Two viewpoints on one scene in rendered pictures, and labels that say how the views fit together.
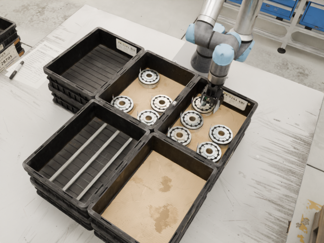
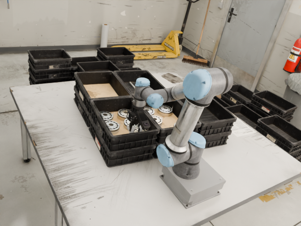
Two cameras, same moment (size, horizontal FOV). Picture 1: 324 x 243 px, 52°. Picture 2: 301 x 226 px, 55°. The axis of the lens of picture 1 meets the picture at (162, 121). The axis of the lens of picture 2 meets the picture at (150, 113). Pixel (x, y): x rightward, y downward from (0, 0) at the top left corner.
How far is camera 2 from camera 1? 223 cm
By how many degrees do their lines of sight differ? 82
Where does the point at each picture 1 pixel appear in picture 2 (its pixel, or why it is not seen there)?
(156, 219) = (92, 92)
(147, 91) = (171, 125)
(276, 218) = (44, 142)
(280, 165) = (66, 168)
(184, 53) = (204, 165)
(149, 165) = not seen: hidden behind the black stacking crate
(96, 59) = not seen: hidden behind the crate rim
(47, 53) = (242, 129)
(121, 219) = (103, 87)
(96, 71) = (202, 117)
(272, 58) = not seen: outside the picture
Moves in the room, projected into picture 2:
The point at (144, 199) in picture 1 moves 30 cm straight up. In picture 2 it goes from (104, 94) to (109, 55)
